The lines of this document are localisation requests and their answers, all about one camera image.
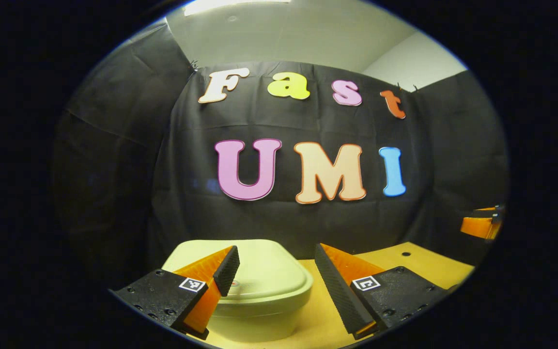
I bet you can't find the ceiling light panel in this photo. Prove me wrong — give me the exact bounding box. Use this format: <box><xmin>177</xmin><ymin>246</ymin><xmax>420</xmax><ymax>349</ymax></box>
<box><xmin>184</xmin><ymin>0</ymin><xmax>292</xmax><ymax>17</ymax></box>

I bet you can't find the green desktop garbage bin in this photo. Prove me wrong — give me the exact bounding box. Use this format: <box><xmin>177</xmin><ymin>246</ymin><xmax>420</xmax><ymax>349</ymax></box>
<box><xmin>161</xmin><ymin>239</ymin><xmax>314</xmax><ymax>343</ymax></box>

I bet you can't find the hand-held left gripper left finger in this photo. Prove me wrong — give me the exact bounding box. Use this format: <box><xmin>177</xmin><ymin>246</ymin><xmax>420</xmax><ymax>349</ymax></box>
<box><xmin>108</xmin><ymin>245</ymin><xmax>241</xmax><ymax>340</ymax></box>

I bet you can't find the black backdrop cloth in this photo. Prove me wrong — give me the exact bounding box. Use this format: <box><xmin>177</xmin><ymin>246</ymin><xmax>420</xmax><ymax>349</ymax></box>
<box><xmin>51</xmin><ymin>19</ymin><xmax>510</xmax><ymax>291</ymax></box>

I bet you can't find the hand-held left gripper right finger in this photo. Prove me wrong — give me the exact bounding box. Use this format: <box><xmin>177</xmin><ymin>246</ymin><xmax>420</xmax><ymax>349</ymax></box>
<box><xmin>314</xmin><ymin>242</ymin><xmax>450</xmax><ymax>340</ymax></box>

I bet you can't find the wooden desktop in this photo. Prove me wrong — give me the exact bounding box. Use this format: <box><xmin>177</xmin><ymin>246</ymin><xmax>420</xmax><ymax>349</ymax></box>
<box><xmin>201</xmin><ymin>241</ymin><xmax>476</xmax><ymax>349</ymax></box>

